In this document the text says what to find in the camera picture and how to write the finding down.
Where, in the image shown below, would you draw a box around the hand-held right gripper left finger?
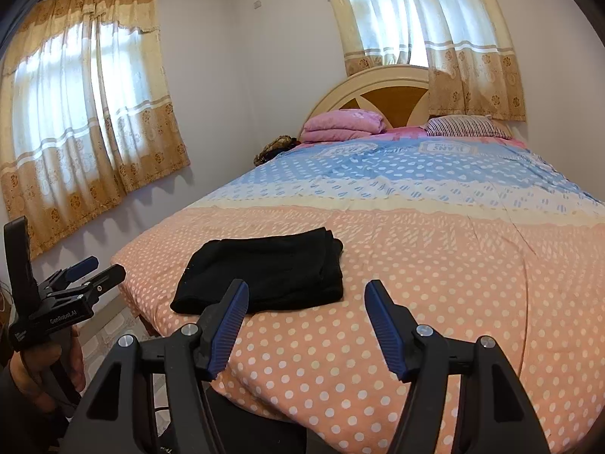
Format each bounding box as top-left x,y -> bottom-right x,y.
76,279 -> 250,454

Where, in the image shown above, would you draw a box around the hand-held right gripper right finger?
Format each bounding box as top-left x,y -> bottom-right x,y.
364,280 -> 551,454

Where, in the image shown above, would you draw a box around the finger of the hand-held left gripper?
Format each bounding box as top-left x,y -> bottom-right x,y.
78,265 -> 127,304
61,255 -> 100,283

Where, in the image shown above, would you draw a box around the black pants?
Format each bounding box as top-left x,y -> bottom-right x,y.
170,227 -> 344,315

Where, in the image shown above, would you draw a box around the person's left forearm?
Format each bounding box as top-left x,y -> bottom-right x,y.
0,364 -> 71,454

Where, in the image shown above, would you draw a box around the person's left hand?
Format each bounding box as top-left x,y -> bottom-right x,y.
9,328 -> 87,410

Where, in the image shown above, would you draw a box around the polka dot bedspread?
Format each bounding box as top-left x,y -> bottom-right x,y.
110,136 -> 605,454

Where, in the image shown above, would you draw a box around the person's dark clothing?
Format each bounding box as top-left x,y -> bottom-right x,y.
154,400 -> 308,454

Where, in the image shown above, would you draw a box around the beige floral curtain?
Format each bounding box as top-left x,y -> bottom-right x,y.
316,0 -> 527,122
0,0 -> 191,261

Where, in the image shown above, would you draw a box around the brown patterned cloth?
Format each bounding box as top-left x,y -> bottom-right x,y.
254,135 -> 301,167

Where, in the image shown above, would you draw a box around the pink bed sheet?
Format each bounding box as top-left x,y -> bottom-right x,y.
373,125 -> 527,149

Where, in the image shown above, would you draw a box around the folded pink blanket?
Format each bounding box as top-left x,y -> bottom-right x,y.
300,109 -> 388,143

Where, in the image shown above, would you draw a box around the striped pillow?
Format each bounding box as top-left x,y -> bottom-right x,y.
420,114 -> 513,140

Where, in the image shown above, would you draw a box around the cream wooden headboard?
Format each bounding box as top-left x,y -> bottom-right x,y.
300,64 -> 433,140

